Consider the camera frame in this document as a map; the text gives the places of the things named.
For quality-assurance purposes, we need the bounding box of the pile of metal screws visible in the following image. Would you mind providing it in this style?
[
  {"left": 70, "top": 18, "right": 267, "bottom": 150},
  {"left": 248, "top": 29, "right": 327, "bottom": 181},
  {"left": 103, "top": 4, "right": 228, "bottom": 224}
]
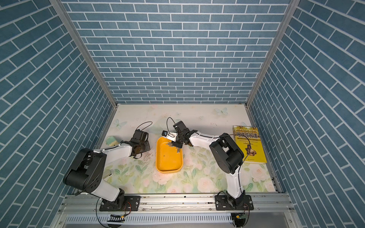
[{"left": 166, "top": 141, "right": 181, "bottom": 153}]

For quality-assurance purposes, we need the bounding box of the yellow plastic storage box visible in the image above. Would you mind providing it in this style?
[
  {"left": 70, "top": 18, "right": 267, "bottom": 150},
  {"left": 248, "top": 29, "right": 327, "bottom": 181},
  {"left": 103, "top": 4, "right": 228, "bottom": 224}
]
[{"left": 156, "top": 137, "right": 183, "bottom": 174}]

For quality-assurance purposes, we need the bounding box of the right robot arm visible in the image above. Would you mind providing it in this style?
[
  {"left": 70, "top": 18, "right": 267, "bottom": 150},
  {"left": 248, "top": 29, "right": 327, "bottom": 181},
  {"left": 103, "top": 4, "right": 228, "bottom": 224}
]
[{"left": 172, "top": 121, "right": 245, "bottom": 210}]

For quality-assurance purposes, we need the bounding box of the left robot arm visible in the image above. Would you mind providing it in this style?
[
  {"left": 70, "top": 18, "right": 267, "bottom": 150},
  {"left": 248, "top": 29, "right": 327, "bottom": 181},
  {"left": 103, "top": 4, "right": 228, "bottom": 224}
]
[{"left": 63, "top": 129, "right": 150, "bottom": 209}]

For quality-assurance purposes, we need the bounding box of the small green white box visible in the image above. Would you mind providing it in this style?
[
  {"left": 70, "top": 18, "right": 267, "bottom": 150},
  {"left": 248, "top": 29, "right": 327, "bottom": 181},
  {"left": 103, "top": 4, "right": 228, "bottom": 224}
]
[{"left": 106, "top": 136, "right": 119, "bottom": 147}]

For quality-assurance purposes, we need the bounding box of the floral table mat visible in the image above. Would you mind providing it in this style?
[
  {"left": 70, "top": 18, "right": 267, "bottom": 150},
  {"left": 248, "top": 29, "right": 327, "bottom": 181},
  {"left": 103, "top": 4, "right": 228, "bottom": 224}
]
[{"left": 91, "top": 104, "right": 277, "bottom": 194}]

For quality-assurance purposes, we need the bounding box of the yellow book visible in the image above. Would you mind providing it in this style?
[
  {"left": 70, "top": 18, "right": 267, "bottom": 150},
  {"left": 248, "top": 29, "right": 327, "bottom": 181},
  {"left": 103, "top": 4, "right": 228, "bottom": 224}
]
[{"left": 233, "top": 125, "right": 267, "bottom": 163}]

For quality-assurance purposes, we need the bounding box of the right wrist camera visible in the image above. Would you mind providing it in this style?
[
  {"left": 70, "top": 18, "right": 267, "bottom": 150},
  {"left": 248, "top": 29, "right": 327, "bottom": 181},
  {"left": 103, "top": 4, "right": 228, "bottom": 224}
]
[{"left": 162, "top": 130, "right": 176, "bottom": 142}]

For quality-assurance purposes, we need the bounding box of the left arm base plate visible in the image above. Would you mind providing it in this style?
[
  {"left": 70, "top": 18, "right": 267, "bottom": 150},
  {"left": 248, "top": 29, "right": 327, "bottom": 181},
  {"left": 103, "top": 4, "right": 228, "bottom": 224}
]
[{"left": 99, "top": 195, "right": 141, "bottom": 212}]

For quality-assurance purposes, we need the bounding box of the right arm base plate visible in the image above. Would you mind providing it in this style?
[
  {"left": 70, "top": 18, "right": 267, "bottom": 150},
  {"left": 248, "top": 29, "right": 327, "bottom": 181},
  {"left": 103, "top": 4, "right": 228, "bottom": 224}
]
[{"left": 215, "top": 195, "right": 254, "bottom": 211}]

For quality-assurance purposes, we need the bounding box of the white slotted cable duct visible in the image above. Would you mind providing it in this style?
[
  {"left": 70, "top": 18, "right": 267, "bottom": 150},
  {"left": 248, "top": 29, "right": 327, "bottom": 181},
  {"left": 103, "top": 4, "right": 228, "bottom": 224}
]
[{"left": 65, "top": 213, "right": 232, "bottom": 225}]

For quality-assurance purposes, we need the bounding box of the aluminium mounting rail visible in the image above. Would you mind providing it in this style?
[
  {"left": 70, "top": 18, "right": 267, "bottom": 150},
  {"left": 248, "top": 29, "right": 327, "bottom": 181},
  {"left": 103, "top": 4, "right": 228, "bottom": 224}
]
[{"left": 59, "top": 192, "right": 294, "bottom": 214}]

